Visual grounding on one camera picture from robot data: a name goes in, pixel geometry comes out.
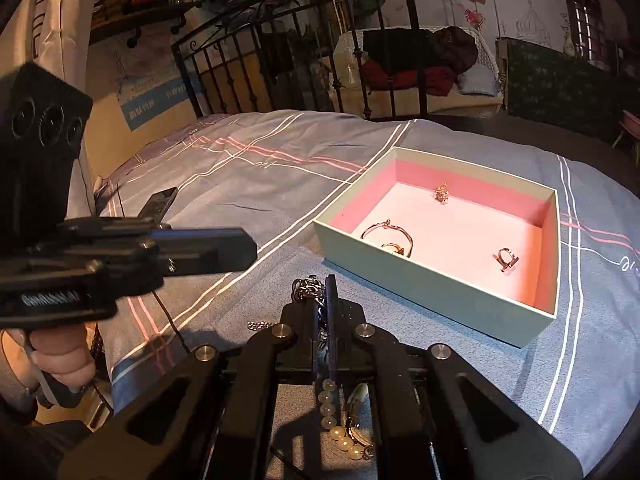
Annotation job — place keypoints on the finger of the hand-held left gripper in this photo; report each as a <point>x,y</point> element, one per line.
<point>210,252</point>
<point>160,202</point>

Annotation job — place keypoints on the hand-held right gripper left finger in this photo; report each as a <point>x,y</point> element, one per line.
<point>318,322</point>

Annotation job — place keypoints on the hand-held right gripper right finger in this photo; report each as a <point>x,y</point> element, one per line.
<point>333,310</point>

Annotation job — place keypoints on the green box with pink inside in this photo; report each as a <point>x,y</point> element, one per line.
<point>425,285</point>

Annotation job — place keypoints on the person's left forearm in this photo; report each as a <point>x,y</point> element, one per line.
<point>15,410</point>

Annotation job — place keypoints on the person's left hand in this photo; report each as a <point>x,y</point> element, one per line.
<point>55,360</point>

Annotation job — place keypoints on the gold bangle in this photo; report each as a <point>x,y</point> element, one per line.
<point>392,249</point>

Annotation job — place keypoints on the grey striped bed sheet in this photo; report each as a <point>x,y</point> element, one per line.
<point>250,170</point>

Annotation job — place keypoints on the gold wristwatch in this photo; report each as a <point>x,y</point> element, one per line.
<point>356,410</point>

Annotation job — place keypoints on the cardboard box with blue label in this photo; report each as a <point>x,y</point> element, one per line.
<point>150,102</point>

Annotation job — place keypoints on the sparkly gold earring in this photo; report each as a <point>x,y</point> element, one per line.
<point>441,193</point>

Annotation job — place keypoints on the white printed curtain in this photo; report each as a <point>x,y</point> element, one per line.
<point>55,10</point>

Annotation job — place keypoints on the red cloth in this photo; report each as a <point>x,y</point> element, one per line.
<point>400,80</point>

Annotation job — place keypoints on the white laundry basket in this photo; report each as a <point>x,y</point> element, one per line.
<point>480,105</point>

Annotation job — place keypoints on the light blue cloth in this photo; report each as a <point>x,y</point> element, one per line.
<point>477,85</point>

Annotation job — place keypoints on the black cloth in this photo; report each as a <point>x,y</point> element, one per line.
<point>395,41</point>

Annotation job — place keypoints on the dark maroon cloth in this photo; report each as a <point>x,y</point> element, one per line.
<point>454,49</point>

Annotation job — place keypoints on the green patterned panel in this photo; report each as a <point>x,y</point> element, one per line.
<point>560,90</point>

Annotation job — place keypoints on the pink stool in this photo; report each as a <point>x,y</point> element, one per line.
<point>631,125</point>

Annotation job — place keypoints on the black iron bed frame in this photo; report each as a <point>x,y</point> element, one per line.
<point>187,80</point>

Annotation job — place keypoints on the black wall shelf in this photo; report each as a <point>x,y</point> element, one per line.
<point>135,17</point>

